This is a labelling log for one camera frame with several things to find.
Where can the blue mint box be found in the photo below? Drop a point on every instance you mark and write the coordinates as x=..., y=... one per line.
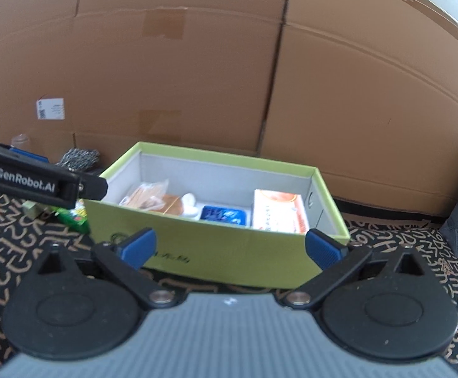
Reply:
x=225, y=215

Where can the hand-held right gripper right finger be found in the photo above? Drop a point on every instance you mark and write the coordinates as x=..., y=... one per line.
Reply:
x=323, y=249

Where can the black letter-patterned mat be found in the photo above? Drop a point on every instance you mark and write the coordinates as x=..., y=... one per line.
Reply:
x=394, y=238

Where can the orange white medicine box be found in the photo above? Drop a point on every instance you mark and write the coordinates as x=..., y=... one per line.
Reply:
x=278, y=210

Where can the brown cardboard sheet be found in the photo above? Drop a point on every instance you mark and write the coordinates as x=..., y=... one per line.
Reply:
x=134, y=67
x=370, y=106

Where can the white shipping label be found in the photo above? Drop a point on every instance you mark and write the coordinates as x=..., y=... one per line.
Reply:
x=50, y=109

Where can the gold foil box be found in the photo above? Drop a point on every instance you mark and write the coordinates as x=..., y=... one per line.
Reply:
x=32, y=209

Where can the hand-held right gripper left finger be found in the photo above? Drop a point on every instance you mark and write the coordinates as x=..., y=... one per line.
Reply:
x=138, y=246

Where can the white glove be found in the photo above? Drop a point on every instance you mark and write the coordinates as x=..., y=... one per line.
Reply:
x=190, y=204

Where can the brown packet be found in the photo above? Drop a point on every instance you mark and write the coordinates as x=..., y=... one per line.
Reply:
x=172, y=204

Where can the clear plastic cup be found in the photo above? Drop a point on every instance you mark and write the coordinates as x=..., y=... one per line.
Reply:
x=20, y=141

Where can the clear bag of orange snacks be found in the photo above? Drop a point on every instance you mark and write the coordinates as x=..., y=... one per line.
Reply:
x=146, y=197

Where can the green foil packet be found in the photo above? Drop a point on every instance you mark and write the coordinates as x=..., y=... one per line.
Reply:
x=73, y=217

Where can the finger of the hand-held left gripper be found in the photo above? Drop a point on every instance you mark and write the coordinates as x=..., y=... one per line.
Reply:
x=94, y=188
x=30, y=154

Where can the green cardboard shoe box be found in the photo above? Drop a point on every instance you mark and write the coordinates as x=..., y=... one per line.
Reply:
x=221, y=252

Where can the steel wool scrubber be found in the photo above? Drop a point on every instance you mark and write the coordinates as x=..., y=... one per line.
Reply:
x=77, y=159

